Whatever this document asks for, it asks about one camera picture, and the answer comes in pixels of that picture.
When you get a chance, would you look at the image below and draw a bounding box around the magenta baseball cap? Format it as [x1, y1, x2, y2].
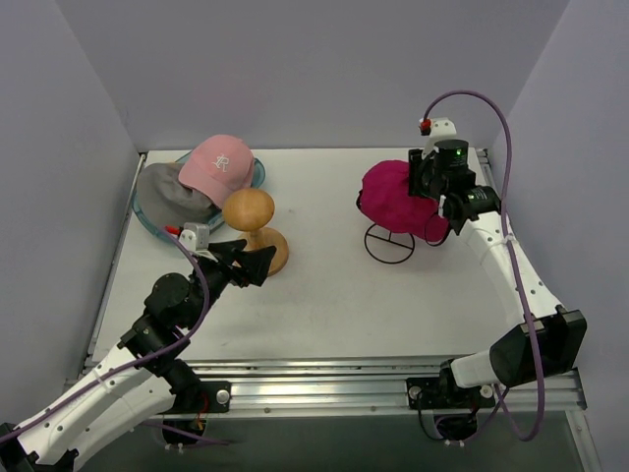
[357, 160, 448, 244]

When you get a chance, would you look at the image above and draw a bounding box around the light pink baseball cap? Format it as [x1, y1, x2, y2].
[178, 135, 255, 208]

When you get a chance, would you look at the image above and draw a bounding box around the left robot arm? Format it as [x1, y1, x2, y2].
[1, 239, 276, 471]

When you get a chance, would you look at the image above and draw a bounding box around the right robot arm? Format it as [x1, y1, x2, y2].
[408, 138, 587, 406]

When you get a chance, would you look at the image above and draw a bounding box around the wooden mushroom hat stand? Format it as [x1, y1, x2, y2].
[222, 188, 289, 276]

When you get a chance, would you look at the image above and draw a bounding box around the teal plastic basin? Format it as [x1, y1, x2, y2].
[132, 149, 267, 241]

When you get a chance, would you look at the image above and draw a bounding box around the grey bucket hat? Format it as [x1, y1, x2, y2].
[136, 162, 220, 228]

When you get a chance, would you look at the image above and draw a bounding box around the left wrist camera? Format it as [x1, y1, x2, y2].
[178, 223, 210, 257]

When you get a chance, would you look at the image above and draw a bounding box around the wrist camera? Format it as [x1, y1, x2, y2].
[178, 223, 210, 257]
[419, 118, 457, 150]

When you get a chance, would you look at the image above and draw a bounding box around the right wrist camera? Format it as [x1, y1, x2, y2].
[419, 118, 457, 150]

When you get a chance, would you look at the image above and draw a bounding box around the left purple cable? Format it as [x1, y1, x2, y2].
[0, 225, 232, 448]

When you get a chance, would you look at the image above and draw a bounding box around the black wire hat stand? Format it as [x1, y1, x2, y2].
[363, 223, 416, 266]

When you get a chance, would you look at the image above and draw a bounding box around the aluminium frame rail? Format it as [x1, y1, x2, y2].
[53, 358, 586, 424]

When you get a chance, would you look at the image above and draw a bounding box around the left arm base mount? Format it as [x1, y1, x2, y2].
[166, 381, 232, 415]

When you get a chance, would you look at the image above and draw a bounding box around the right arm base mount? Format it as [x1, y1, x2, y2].
[405, 377, 495, 410]

